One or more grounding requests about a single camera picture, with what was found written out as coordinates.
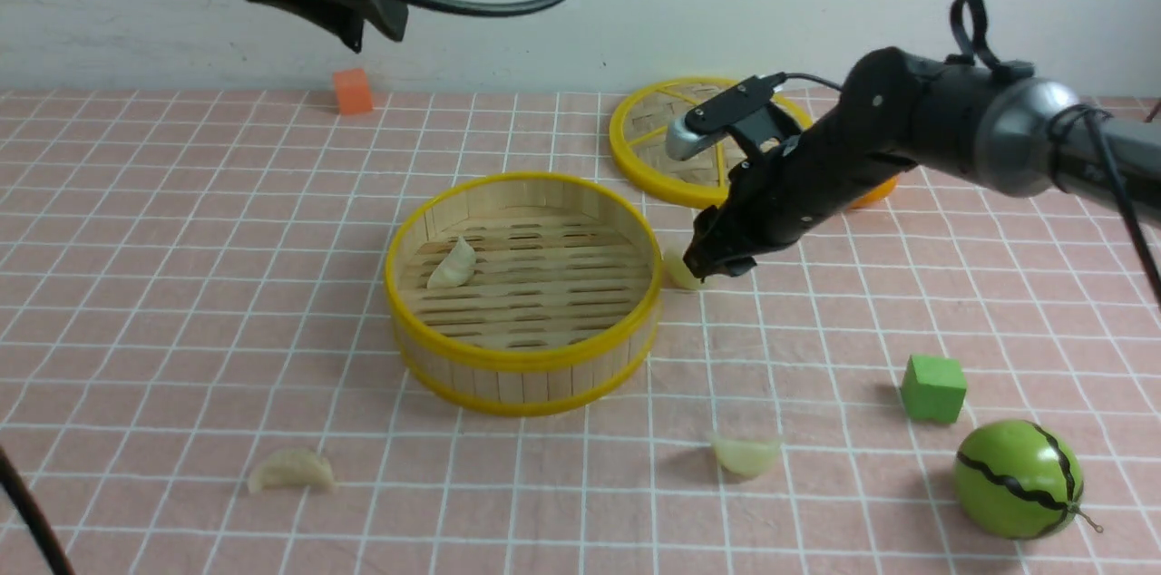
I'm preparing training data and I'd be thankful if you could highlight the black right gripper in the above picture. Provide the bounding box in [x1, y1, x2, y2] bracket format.
[683, 117, 917, 280]

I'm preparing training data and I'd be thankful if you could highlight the greenish dumpling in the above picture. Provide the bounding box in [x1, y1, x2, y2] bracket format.
[662, 246, 706, 292]
[708, 434, 783, 479]

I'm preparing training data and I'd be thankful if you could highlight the pale dumpling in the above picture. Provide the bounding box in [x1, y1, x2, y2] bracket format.
[246, 448, 337, 495]
[426, 236, 477, 289]

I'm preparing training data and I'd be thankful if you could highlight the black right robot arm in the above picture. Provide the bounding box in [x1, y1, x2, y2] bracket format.
[665, 46, 1158, 278]

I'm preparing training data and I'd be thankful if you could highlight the yellow bamboo steamer lid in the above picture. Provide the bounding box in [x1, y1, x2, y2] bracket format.
[610, 77, 815, 210]

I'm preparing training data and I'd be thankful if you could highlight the yellow-rimmed bamboo steamer tray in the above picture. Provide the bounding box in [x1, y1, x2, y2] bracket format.
[383, 171, 664, 415]

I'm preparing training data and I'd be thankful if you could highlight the orange foam cube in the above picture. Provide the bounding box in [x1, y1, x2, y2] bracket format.
[332, 69, 375, 116]

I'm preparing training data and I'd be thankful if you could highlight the orange-yellow toy pear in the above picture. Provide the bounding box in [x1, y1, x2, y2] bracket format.
[849, 177, 899, 209]

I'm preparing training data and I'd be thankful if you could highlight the green foam cube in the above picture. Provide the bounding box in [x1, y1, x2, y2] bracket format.
[900, 355, 969, 425]

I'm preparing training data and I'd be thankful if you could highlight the green toy watermelon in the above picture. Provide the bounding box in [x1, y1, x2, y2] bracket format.
[952, 418, 1104, 541]

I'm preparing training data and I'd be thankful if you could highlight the pink checked tablecloth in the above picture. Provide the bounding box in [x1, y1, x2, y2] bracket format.
[1, 89, 1160, 574]

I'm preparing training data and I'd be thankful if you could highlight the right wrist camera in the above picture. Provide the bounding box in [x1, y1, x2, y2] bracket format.
[665, 73, 805, 163]

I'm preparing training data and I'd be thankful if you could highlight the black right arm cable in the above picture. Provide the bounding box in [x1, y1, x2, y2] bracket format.
[950, 0, 1161, 308]

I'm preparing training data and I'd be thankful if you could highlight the black cable lower left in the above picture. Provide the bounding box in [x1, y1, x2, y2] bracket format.
[0, 446, 77, 575]

